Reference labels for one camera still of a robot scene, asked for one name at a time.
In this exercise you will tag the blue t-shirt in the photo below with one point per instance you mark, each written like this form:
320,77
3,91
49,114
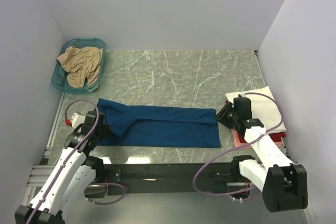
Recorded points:
159,126

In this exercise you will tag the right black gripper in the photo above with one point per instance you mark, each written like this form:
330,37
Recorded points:
221,116

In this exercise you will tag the teal plastic basket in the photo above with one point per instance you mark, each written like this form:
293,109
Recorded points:
59,78

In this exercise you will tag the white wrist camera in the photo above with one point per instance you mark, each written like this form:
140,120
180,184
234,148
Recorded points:
75,120
242,95

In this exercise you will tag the folded red t-shirt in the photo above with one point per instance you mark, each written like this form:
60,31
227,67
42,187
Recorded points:
277,137

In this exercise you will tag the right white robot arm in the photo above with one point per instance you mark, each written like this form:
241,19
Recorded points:
282,182

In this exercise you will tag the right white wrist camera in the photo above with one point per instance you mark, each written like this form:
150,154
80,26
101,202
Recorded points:
242,95

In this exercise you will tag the folded pink t-shirt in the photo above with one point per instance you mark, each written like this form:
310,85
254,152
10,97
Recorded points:
239,140

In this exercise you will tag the aluminium frame rail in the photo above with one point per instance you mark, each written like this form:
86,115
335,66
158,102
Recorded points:
41,171

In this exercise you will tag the beige t-shirt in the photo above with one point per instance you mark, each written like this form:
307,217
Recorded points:
81,64

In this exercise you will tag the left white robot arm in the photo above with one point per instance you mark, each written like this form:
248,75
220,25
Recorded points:
73,173

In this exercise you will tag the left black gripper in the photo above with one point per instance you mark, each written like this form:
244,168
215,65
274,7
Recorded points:
105,129

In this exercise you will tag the black base beam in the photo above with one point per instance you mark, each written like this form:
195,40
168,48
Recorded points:
173,178

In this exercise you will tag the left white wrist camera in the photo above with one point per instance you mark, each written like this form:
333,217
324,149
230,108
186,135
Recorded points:
75,120

